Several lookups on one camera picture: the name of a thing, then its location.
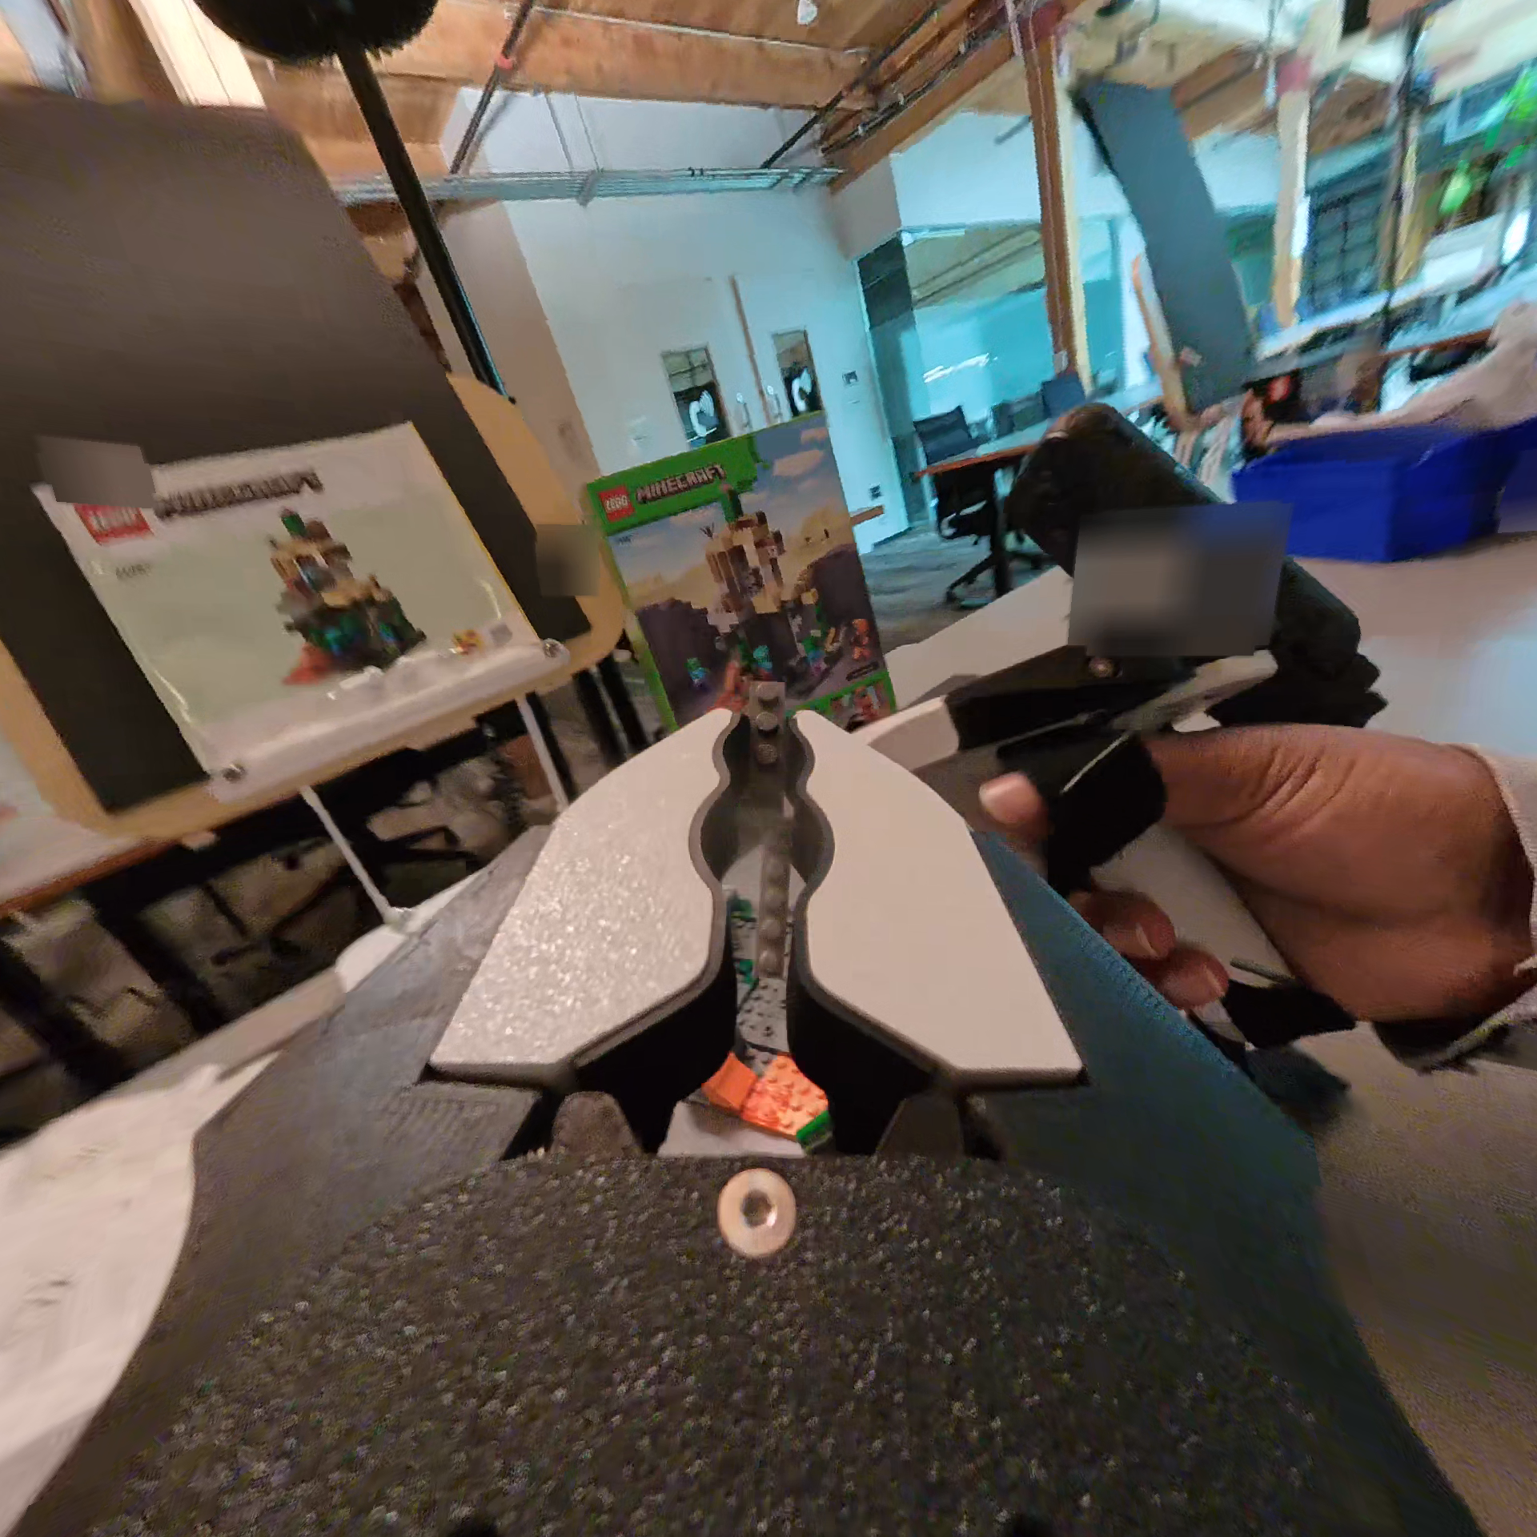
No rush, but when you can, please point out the person's right forearm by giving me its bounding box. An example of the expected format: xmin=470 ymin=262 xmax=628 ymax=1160
xmin=1379 ymin=744 xmax=1537 ymax=1078

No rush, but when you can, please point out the black office chair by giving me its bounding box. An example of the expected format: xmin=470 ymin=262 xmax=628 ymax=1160
xmin=928 ymin=406 xmax=1047 ymax=600

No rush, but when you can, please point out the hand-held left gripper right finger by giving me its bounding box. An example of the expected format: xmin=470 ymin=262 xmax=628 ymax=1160
xmin=789 ymin=709 xmax=1087 ymax=1150

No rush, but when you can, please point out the brown wooden desk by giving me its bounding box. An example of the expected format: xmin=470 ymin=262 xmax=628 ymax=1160
xmin=0 ymin=828 xmax=183 ymax=915

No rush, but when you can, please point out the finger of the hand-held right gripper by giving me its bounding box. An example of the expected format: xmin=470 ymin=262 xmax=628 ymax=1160
xmin=864 ymin=700 xmax=980 ymax=813

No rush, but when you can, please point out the green lego box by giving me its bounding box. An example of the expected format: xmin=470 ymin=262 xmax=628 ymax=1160
xmin=584 ymin=412 xmax=899 ymax=736

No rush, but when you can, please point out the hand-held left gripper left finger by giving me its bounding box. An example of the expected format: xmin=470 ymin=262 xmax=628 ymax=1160
xmin=427 ymin=709 xmax=739 ymax=1154

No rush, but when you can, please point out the blue plastic bin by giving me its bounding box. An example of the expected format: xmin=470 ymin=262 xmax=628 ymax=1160
xmin=1230 ymin=413 xmax=1537 ymax=563

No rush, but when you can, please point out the black fuzzy boom microphone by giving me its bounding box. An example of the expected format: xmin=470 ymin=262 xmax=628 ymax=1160
xmin=192 ymin=0 xmax=505 ymax=391

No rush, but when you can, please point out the person's right hand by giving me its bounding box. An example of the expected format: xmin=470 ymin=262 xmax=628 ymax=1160
xmin=975 ymin=723 xmax=1537 ymax=1024

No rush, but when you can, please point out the white book stand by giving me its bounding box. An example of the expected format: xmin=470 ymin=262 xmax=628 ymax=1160
xmin=0 ymin=91 xmax=631 ymax=1480

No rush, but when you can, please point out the lego instruction booklet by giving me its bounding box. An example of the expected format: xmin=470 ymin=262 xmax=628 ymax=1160
xmin=35 ymin=420 xmax=570 ymax=805

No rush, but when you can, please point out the grey green lego building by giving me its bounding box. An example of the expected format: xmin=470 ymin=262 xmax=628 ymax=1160
xmin=690 ymin=882 xmax=837 ymax=1156

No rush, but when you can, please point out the grey office desk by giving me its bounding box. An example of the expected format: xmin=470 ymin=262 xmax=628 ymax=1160
xmin=913 ymin=426 xmax=1081 ymax=567

